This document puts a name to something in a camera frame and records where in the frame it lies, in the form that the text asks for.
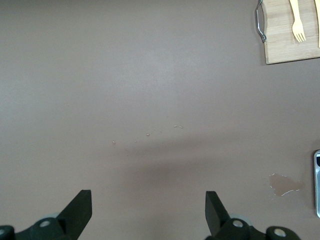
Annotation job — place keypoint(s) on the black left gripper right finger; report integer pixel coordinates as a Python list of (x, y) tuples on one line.
[(216, 215)]

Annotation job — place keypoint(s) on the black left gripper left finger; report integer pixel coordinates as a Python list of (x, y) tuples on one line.
[(72, 215)]

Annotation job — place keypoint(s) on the silver digital kitchen scale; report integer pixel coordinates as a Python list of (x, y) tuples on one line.
[(317, 185)]

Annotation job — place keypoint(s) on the yellow plastic fork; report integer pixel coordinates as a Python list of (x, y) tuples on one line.
[(298, 27)]

